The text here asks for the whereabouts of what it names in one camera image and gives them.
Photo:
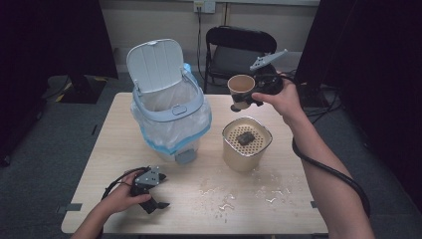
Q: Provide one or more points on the black curtain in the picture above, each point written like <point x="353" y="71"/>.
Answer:
<point x="49" y="40"/>
<point x="371" y="66"/>

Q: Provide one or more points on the white trash can grey lid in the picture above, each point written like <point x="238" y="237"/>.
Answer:
<point x="156" y="66"/>

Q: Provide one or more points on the clear blue-edged trash bag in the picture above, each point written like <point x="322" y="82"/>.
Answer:
<point x="172" y="131"/>

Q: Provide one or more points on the black folding chair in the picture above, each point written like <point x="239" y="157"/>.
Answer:
<point x="229" y="59"/>

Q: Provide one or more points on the dark tea residue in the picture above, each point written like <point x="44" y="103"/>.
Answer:
<point x="246" y="138"/>

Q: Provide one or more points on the white wall socket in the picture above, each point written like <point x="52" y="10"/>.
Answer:
<point x="204" y="6"/>

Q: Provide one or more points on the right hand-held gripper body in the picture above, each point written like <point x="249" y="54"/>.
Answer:
<point x="267" y="81"/>

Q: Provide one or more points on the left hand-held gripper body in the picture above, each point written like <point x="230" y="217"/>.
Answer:
<point x="148" y="178"/>

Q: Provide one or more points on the person's left hand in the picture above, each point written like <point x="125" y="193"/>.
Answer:
<point x="121" y="199"/>

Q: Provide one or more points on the person's right hand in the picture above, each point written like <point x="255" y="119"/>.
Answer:
<point x="287" y="101"/>

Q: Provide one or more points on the beige strainer container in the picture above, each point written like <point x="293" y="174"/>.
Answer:
<point x="246" y="156"/>

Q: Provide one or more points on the black stand base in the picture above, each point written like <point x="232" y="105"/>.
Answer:
<point x="315" y="98"/>
<point x="83" y="89"/>

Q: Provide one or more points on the brown paper cup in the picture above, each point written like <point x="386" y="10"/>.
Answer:
<point x="240" y="87"/>

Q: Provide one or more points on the grey tape strip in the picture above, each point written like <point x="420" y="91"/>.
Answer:
<point x="313" y="204"/>
<point x="69" y="208"/>

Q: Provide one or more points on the small black floor strip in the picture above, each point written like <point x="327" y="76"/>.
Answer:
<point x="94" y="129"/>

